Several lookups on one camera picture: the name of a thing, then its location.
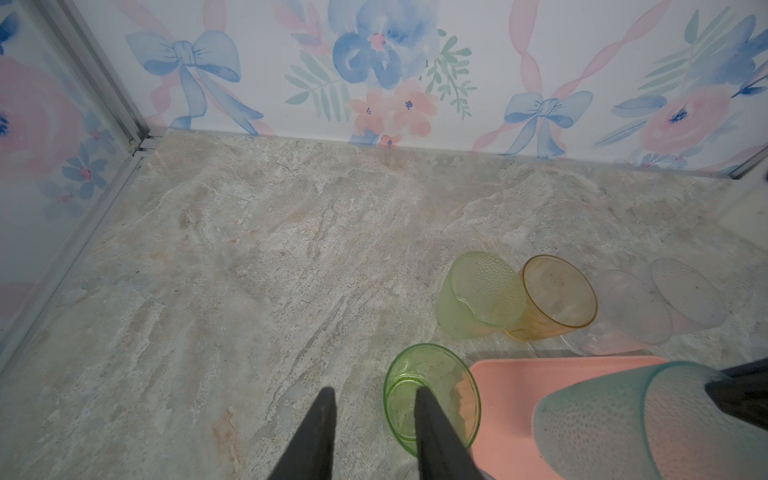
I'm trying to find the amber yellow cup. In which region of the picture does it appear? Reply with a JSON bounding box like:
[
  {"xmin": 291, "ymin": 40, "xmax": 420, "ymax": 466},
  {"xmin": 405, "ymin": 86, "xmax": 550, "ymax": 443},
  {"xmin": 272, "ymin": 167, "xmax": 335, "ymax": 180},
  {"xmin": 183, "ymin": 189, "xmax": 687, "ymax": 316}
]
[{"xmin": 504, "ymin": 255, "xmax": 598, "ymax": 342}]

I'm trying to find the clear frosted cup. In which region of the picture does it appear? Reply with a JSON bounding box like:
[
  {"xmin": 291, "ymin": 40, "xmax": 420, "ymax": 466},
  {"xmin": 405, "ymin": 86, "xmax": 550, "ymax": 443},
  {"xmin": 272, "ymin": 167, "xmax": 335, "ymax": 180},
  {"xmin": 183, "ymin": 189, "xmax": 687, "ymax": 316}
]
[{"xmin": 561, "ymin": 270, "xmax": 673, "ymax": 356}]

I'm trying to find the pink rectangular tray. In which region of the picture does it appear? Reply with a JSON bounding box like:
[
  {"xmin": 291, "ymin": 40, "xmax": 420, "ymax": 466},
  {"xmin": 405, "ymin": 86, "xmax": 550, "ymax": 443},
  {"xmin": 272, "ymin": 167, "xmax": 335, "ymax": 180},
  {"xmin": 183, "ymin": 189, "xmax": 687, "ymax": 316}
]
[{"xmin": 470, "ymin": 356, "xmax": 664, "ymax": 479}]

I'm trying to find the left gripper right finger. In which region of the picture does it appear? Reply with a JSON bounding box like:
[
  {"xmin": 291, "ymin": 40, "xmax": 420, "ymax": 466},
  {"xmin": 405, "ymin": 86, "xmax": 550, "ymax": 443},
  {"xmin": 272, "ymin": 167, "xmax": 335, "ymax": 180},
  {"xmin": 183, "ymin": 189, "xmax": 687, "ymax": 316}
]
[{"xmin": 414, "ymin": 387, "xmax": 483, "ymax": 480}]

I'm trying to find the light green textured cup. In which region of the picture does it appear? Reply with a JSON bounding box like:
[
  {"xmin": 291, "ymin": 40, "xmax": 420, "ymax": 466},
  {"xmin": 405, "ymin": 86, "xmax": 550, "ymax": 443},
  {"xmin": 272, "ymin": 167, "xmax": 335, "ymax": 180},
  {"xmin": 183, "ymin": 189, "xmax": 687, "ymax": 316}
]
[{"xmin": 436, "ymin": 251, "xmax": 526, "ymax": 340}]

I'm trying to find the left corner aluminium post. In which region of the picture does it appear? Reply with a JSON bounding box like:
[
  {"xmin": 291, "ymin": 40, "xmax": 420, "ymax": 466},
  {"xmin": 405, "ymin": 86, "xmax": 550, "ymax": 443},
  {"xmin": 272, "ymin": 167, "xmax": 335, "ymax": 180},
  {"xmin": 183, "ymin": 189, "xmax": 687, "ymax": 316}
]
[{"xmin": 21, "ymin": 0, "xmax": 150, "ymax": 151}]

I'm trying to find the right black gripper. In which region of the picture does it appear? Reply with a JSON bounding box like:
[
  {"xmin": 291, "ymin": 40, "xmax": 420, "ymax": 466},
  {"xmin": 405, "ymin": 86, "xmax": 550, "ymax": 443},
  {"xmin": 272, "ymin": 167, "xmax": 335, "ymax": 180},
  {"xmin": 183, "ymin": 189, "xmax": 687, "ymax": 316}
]
[{"xmin": 704, "ymin": 359, "xmax": 767, "ymax": 430}]

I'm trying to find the bright green glass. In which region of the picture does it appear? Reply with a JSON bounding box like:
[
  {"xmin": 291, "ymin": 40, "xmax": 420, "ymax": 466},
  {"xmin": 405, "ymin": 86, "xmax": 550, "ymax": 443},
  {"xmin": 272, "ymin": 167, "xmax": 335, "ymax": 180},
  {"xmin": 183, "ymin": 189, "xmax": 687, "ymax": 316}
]
[{"xmin": 383, "ymin": 343, "xmax": 482, "ymax": 456}]

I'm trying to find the clear textured cup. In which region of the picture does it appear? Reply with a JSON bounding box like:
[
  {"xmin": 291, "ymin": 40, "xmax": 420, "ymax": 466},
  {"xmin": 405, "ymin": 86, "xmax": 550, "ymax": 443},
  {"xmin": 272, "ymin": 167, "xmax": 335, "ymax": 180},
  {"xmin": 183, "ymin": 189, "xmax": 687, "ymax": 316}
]
[{"xmin": 638, "ymin": 258, "xmax": 728, "ymax": 336}]

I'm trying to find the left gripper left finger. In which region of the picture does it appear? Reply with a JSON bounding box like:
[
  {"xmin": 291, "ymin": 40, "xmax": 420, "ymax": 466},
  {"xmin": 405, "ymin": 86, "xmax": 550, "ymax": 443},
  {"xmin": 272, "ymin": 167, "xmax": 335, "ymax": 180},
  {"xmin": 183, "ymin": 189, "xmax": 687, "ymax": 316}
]
[{"xmin": 268, "ymin": 387, "xmax": 337, "ymax": 480}]

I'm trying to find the teal textured cup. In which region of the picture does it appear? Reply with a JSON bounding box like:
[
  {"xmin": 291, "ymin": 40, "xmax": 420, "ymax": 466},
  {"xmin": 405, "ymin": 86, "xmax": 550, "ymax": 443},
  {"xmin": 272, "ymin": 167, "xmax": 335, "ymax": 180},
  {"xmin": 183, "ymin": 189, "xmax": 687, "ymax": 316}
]
[{"xmin": 532, "ymin": 361, "xmax": 767, "ymax": 479}]

